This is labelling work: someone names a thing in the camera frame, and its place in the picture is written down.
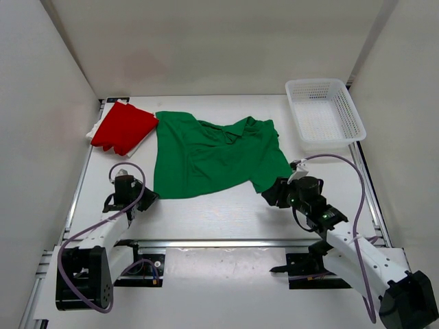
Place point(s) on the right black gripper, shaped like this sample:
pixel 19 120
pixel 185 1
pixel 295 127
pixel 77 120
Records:
pixel 276 196

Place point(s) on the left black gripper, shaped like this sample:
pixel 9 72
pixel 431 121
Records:
pixel 150 197

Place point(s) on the green item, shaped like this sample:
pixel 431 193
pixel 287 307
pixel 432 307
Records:
pixel 195 157

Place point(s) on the red t shirt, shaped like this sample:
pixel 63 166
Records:
pixel 124 127

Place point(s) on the white t shirt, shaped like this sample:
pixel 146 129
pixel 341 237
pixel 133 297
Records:
pixel 90 135

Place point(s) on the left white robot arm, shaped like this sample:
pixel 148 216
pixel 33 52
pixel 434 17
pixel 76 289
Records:
pixel 87 272

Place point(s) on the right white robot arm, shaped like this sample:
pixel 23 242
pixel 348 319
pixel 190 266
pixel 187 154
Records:
pixel 401 298

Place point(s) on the white plastic basket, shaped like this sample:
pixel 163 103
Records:
pixel 324 113

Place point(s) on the black label on table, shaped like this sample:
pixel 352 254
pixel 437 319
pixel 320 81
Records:
pixel 118 99

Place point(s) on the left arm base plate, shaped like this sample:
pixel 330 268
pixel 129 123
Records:
pixel 149 267

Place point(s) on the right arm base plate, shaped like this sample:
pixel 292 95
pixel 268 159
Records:
pixel 306 272

